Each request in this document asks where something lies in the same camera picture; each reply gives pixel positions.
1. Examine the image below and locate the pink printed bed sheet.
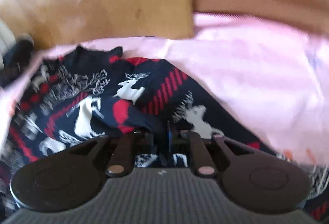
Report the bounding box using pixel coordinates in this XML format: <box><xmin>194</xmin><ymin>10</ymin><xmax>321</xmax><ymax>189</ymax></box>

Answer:
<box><xmin>0</xmin><ymin>11</ymin><xmax>329</xmax><ymax>166</ymax></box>

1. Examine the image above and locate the navy red reindeer sweater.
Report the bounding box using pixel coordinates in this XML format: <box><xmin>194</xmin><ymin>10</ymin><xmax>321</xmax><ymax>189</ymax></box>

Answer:
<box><xmin>1</xmin><ymin>46</ymin><xmax>328</xmax><ymax>223</ymax></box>

